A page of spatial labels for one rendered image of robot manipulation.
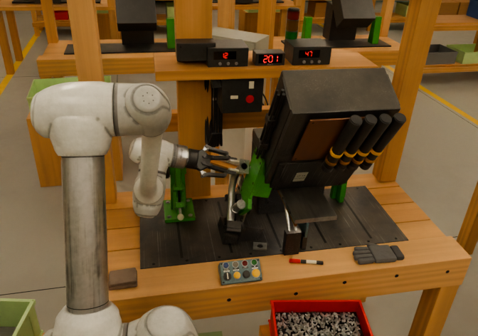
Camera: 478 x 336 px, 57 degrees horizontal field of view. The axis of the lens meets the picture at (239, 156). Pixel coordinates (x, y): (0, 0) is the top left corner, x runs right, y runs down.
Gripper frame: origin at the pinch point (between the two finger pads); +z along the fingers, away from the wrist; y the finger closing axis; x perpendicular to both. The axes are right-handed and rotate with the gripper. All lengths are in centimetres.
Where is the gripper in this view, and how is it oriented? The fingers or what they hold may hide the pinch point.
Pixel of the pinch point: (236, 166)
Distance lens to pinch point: 175.1
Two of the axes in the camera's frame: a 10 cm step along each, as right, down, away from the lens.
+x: -3.4, 2.6, 9.0
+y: 0.7, -9.5, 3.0
